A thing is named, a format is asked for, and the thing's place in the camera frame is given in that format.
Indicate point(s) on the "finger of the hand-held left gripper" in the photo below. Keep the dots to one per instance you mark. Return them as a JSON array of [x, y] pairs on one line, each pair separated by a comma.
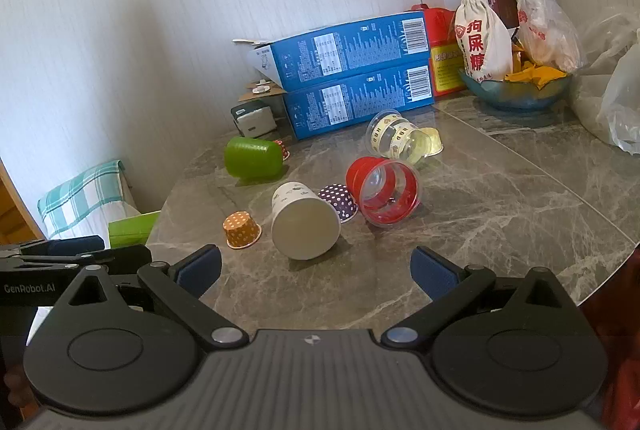
[[125, 257], [75, 245]]

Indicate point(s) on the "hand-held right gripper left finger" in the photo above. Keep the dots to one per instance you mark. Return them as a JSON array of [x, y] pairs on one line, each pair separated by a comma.
[[200, 270]]

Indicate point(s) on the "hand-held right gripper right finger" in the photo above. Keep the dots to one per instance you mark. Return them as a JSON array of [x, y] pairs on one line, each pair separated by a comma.
[[431, 271]]

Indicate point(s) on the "white paper cup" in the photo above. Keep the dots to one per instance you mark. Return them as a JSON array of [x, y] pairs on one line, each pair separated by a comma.
[[305, 230]]

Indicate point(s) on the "orange polka dot paper cup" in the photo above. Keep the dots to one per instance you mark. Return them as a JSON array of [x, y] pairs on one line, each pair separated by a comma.
[[242, 231]]

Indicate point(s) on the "red clear plastic cup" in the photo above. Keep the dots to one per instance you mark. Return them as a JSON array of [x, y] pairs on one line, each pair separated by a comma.
[[385, 190]]

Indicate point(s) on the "purple polka dot paper cup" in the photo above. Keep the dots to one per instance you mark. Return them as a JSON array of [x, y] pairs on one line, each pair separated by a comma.
[[340, 202]]

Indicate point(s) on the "green plastic cup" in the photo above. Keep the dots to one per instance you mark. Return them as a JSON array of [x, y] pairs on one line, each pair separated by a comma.
[[252, 158]]

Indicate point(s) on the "small yellow cup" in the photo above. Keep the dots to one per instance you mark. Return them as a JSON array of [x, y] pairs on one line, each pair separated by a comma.
[[434, 141]]

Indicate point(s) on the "clear labelled plastic cup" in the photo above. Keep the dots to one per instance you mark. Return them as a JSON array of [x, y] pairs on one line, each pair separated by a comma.
[[392, 135]]

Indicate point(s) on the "red polka dot paper cup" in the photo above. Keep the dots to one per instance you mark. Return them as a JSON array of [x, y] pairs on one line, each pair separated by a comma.
[[283, 149]]

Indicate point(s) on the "green box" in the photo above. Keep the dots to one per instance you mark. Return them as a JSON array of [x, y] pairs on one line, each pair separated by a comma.
[[132, 227]]

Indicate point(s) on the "small white device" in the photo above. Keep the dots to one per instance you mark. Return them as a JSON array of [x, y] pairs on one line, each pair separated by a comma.
[[252, 120]]

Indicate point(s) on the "blue cardboard box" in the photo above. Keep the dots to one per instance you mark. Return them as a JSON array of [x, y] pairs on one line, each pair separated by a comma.
[[345, 48], [360, 98]]

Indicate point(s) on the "brown cardboard piece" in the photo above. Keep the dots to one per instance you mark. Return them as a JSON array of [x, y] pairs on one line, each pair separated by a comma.
[[257, 89]]

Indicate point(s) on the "red cloth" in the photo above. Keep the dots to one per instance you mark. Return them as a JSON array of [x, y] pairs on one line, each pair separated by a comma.
[[612, 340]]

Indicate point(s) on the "blue glass bowl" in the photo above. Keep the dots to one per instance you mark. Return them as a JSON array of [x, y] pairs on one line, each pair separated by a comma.
[[515, 95]]

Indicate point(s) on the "red box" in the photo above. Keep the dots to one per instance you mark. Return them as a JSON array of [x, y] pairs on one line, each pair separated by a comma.
[[442, 60]]

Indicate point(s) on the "yellow snack packets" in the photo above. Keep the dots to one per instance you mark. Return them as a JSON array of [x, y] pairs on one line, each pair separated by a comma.
[[540, 75]]

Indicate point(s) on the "clear plastic bag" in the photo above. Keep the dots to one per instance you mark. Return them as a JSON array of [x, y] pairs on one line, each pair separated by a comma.
[[615, 90]]

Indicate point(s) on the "white printed plastic bag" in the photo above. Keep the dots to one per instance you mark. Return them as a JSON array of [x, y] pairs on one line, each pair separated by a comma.
[[545, 30]]

